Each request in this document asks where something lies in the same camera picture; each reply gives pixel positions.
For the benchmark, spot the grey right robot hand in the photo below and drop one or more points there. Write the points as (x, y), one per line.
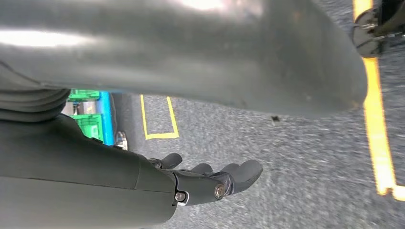
(79, 183)

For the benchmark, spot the blue metal shelf rack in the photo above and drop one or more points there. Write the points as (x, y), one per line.
(106, 120)

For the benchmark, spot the green plastic crate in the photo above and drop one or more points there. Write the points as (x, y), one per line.
(90, 126)
(84, 94)

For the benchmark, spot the robot leg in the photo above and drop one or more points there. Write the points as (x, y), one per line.
(189, 57)

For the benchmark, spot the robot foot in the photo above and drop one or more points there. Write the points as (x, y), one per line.
(367, 38)

